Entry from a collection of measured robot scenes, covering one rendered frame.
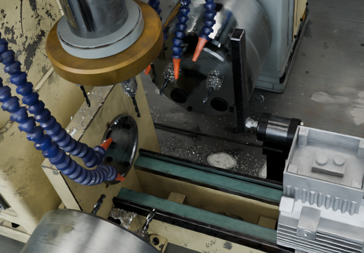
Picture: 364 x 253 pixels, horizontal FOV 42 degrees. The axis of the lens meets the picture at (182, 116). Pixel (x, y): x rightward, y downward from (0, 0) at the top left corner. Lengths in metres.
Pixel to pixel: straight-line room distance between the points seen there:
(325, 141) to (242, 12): 0.36
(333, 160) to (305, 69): 0.65
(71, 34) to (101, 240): 0.30
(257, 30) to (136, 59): 0.44
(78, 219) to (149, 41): 0.28
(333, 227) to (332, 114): 0.54
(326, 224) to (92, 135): 0.43
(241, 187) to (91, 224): 0.39
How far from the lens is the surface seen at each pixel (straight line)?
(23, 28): 0.90
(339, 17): 1.60
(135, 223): 1.03
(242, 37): 0.83
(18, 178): 0.96
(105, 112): 0.93
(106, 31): 0.70
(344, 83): 1.39
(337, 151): 0.83
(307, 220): 0.80
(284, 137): 0.96
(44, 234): 0.77
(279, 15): 1.17
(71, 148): 0.70
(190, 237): 1.03
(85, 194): 0.93
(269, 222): 1.06
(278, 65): 1.28
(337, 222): 0.82
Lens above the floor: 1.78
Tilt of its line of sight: 48 degrees down
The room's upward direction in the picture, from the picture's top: 12 degrees counter-clockwise
